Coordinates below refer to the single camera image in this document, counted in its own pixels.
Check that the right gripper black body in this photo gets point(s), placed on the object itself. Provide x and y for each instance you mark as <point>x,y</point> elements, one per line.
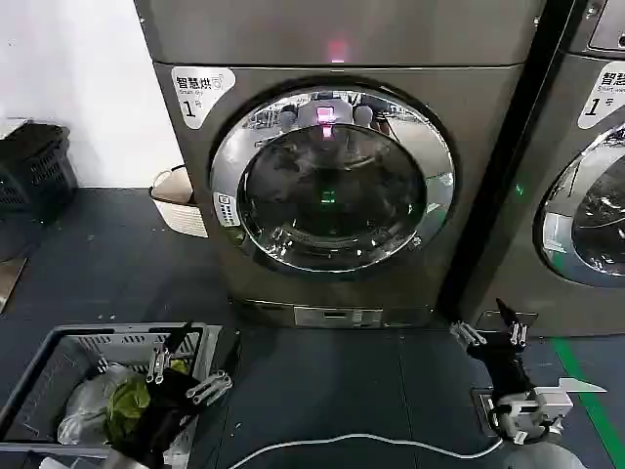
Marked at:
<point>503,366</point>

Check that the black plastic lattice basket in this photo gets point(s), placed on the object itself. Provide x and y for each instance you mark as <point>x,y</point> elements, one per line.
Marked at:
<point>34,171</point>

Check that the grey plastic laundry basket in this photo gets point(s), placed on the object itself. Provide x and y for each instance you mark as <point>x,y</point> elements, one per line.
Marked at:
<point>44,371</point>

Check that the green garment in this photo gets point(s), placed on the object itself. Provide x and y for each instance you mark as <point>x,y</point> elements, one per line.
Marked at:
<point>128,403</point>

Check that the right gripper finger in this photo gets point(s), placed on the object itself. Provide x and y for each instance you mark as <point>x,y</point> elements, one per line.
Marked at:
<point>517,337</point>
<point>466,334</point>

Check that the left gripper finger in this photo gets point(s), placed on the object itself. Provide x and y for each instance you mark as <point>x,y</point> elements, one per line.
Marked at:
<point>210,383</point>
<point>158,364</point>

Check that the green floor tape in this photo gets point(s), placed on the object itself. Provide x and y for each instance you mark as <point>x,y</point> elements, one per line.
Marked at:
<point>586,391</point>

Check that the white number label sticker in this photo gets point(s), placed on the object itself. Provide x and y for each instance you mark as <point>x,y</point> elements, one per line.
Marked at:
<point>200,93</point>
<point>603,98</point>

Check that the grey dryer with pink light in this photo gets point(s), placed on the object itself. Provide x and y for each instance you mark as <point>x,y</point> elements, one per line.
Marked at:
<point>478,195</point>

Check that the white garment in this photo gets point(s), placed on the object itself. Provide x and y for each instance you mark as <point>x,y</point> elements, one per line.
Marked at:
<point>90,396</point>

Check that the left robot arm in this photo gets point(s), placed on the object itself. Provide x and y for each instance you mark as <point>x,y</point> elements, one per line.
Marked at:
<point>127,459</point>

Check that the round chrome glass dryer door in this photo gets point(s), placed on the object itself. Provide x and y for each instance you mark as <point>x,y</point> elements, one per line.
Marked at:
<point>332,195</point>

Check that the grey floor socket box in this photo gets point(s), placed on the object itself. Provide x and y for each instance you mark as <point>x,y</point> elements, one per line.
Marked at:
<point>481,410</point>

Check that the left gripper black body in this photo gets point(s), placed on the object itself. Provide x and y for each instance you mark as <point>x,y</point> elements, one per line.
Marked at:
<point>168,410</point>

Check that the white woven basket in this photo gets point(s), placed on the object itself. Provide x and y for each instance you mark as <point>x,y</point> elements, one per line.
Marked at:
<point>183,215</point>

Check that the small white door sticker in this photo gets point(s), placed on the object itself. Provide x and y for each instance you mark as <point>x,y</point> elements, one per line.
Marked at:
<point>225,209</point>

